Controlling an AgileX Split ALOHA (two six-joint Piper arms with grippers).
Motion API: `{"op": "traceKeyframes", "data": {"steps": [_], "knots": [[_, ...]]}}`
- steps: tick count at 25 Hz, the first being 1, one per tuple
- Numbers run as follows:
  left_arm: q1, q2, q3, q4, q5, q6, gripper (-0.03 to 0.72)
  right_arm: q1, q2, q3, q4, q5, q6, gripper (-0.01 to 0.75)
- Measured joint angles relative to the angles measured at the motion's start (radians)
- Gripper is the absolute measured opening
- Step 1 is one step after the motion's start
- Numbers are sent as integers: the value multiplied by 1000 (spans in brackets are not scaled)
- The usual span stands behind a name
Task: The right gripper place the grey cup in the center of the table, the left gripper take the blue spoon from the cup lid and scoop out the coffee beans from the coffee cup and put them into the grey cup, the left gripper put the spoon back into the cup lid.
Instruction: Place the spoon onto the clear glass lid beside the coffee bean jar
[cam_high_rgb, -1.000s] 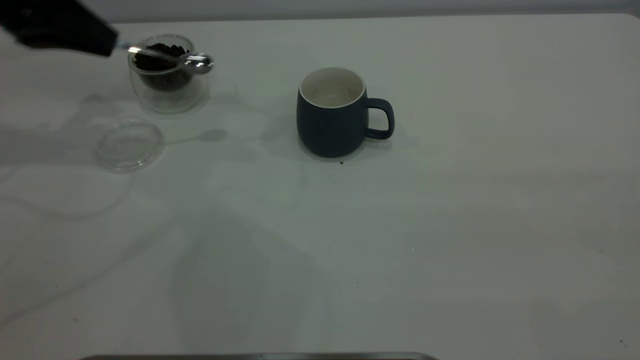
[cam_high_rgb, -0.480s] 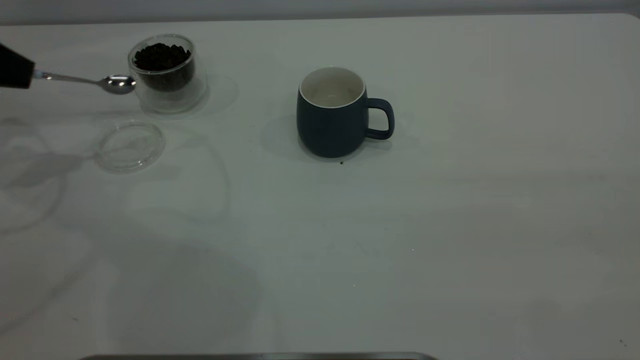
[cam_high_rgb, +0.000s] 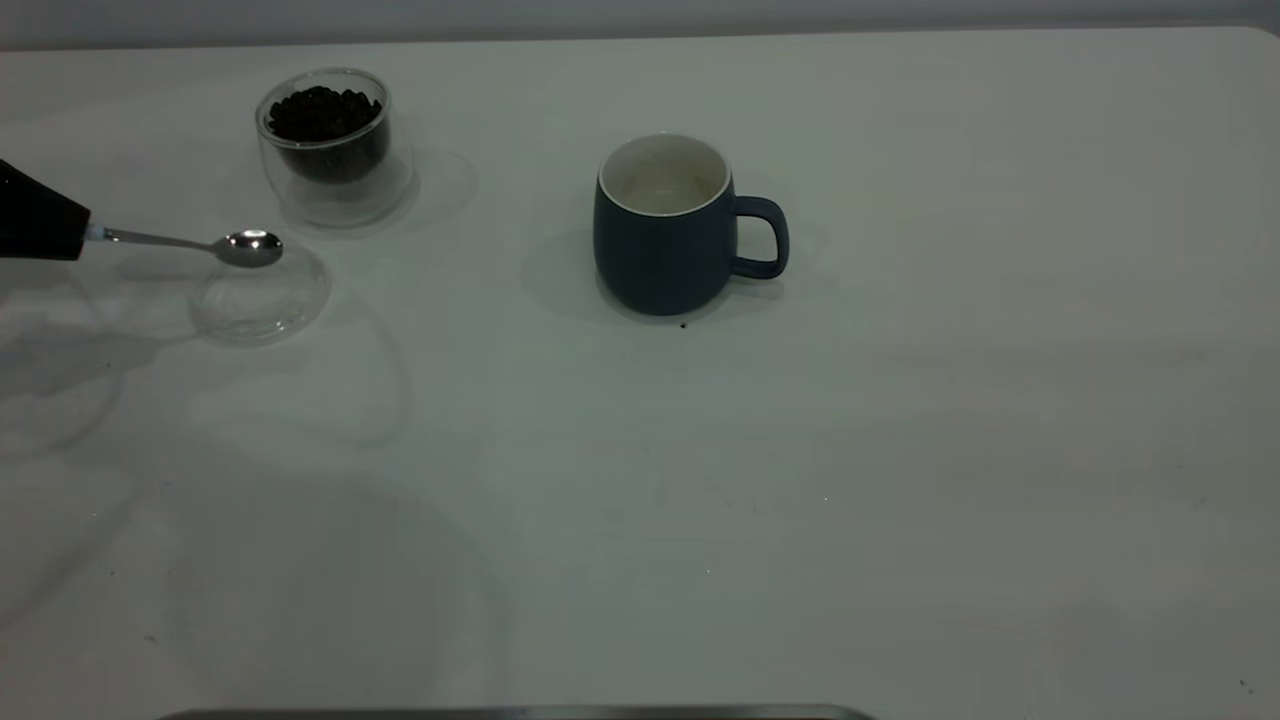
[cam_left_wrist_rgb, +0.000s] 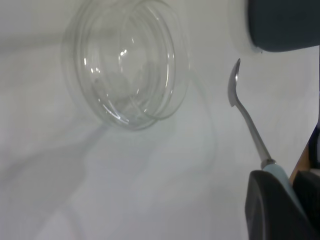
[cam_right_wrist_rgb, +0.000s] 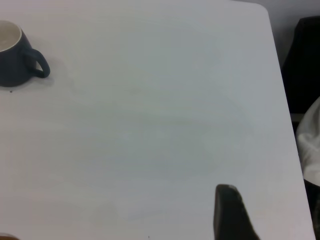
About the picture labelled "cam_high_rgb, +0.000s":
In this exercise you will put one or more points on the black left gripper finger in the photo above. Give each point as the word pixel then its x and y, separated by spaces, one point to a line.
pixel 35 205
pixel 40 246

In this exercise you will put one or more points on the dark blue ceramic mug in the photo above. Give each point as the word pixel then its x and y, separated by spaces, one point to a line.
pixel 660 260

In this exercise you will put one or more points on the clear glass lid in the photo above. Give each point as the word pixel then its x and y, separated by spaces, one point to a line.
pixel 258 305

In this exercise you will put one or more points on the dark coffee beans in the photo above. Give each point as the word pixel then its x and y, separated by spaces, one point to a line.
pixel 325 120

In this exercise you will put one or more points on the double-walled glass cup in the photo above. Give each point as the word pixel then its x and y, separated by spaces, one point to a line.
pixel 340 205

